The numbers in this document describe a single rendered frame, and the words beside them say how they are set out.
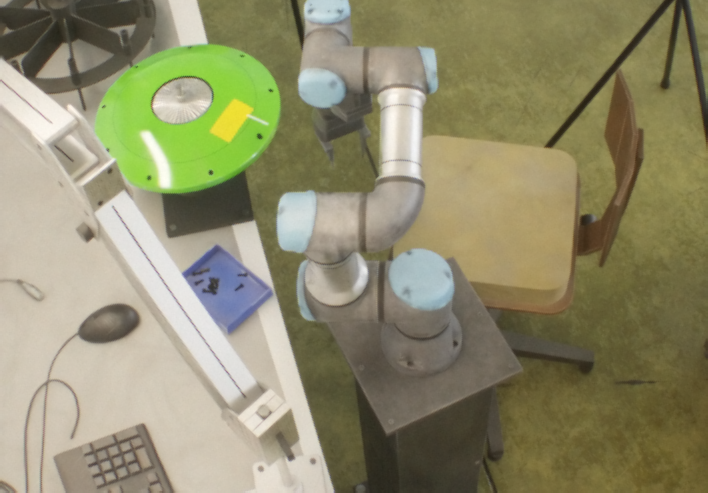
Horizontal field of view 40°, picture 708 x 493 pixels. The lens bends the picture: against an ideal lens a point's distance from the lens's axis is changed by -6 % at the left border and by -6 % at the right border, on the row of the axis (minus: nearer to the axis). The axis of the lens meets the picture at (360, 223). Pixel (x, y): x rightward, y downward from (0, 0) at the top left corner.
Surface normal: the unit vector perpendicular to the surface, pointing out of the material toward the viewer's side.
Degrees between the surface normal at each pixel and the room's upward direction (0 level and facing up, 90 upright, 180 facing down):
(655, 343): 0
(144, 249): 53
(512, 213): 0
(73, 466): 6
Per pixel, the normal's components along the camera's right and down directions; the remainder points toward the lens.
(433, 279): 0.04, -0.57
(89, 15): 0.15, 0.78
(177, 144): -0.04, -0.36
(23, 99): -0.16, -0.65
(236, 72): 0.18, -0.69
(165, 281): 0.54, 0.11
